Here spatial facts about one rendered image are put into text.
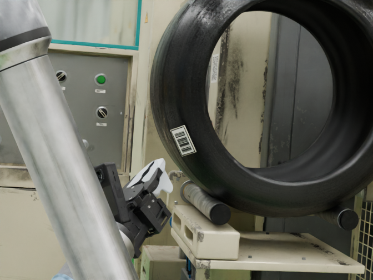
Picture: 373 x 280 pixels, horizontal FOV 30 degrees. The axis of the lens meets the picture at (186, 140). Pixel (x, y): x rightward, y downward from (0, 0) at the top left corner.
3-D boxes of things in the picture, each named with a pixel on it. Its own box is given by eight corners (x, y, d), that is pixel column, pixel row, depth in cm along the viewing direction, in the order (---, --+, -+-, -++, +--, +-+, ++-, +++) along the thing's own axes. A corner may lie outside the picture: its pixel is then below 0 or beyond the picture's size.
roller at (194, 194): (181, 199, 177) (183, 181, 177) (199, 200, 178) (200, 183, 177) (208, 225, 143) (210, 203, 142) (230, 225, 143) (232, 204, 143)
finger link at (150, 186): (152, 177, 132) (130, 207, 126) (146, 170, 132) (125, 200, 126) (169, 171, 129) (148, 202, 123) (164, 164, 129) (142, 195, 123)
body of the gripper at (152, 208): (146, 219, 134) (116, 264, 125) (120, 185, 131) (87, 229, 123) (174, 211, 129) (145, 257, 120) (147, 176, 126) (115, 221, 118)
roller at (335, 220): (287, 205, 182) (288, 188, 181) (304, 205, 182) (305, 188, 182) (338, 230, 147) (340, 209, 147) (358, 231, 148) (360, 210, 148)
